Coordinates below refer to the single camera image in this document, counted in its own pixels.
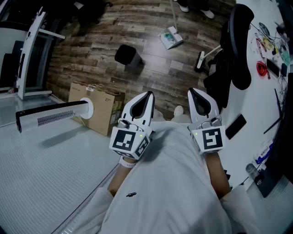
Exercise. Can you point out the person's white trousers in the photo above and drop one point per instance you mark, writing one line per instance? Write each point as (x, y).
(180, 118)

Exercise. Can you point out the black flat monitor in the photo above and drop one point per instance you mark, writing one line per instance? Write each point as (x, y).
(281, 160)

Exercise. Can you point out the white wristband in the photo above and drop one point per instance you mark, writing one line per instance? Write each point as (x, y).
(127, 162)

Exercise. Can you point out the black rectangular device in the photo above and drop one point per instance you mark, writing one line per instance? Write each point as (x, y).
(272, 67)

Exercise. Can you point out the white dustpan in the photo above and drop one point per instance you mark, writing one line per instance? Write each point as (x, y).
(176, 38)

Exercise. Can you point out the person's white shirt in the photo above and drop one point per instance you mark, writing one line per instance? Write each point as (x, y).
(169, 182)

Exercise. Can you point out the black smartphone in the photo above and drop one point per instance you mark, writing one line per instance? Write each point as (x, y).
(235, 126)

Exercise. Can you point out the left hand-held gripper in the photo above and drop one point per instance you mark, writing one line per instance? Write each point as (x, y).
(128, 141)

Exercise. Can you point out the clear water bottle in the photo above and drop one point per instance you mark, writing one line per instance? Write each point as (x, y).
(251, 171)

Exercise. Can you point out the round white monitor base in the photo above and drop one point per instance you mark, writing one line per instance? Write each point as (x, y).
(89, 107)

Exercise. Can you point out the person's white right shoe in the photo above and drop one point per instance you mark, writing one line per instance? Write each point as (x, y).
(178, 110)

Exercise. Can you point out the white desk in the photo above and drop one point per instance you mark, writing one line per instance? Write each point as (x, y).
(30, 48)

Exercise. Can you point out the colourful paper scraps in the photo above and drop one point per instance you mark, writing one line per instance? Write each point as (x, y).
(168, 37)

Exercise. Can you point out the blue white packet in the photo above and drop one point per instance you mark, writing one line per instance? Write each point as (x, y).
(264, 152)

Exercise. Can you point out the cardboard box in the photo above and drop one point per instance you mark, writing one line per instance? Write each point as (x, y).
(100, 107)

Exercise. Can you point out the black waste bin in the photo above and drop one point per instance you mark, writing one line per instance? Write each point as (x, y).
(127, 54)

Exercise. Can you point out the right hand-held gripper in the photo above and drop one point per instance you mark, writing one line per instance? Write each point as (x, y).
(211, 139)

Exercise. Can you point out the black jacket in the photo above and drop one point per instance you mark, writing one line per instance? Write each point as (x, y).
(217, 80)

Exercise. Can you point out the person's left forearm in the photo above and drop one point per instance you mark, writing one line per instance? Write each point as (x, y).
(120, 178)

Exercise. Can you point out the black office chair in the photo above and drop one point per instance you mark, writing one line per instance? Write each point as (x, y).
(240, 57)

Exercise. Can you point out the person's right forearm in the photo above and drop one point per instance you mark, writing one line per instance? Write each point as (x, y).
(217, 176)

